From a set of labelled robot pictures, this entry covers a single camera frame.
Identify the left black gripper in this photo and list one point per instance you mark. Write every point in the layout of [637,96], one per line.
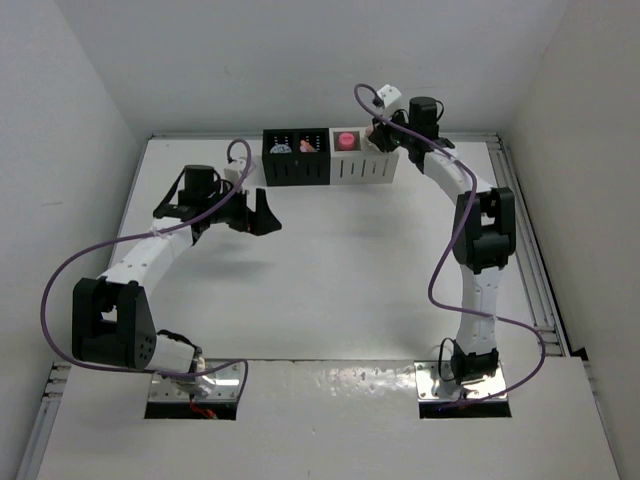
[258,222]

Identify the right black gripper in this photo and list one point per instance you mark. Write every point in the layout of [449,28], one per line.
[381,135]

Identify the pink crayon tube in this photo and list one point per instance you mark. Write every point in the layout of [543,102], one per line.
[346,141]

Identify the black slotted container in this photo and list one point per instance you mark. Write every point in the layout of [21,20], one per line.
[297,168]

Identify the blue cap glue stick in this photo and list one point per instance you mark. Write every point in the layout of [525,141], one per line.
[280,149]

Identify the orange cap marker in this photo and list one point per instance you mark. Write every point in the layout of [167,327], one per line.
[306,147]

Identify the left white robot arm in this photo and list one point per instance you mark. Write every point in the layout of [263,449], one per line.
[112,322]

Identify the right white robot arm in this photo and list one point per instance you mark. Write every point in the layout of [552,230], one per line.
[483,235]

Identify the white slotted container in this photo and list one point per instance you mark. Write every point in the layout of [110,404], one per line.
[365,165]

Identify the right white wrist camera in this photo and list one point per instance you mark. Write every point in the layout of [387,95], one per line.
[388,97]

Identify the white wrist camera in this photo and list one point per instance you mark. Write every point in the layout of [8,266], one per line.
[236,168]
[388,97]

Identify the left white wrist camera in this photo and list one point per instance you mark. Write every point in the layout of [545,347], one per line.
[236,168]

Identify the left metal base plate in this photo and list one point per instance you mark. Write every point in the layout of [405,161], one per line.
[223,385]

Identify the metal base plate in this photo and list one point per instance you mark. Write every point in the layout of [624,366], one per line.
[223,385]
[431,388]

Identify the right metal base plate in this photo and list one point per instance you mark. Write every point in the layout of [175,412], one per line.
[431,388]

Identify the right aluminium frame rail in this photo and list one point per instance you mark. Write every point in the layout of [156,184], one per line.
[539,292]

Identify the aluminium frame rail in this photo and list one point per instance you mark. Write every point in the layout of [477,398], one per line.
[539,292]
[44,421]

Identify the left aluminium frame rail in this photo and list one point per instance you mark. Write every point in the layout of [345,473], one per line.
[44,421]

